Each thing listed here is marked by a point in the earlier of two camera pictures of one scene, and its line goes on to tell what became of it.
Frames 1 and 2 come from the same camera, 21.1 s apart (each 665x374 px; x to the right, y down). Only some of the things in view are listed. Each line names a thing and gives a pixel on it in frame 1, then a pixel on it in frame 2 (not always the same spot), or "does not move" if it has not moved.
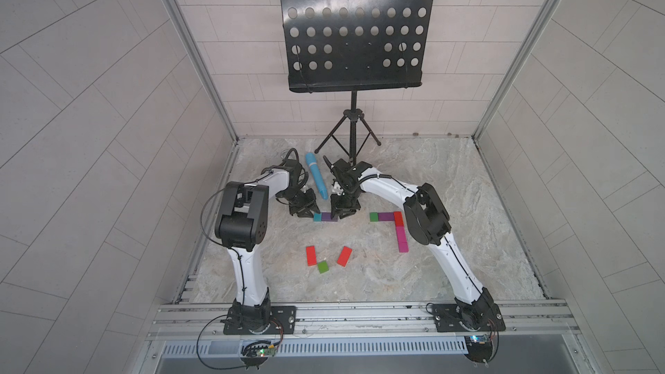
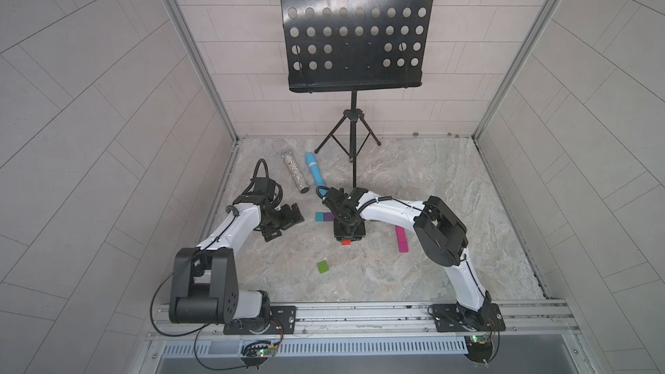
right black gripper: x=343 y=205 -> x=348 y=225
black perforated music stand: x=353 y=35 does not move
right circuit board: x=480 y=347 does not move
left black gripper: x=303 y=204 -> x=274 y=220
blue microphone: x=312 y=160 does not move
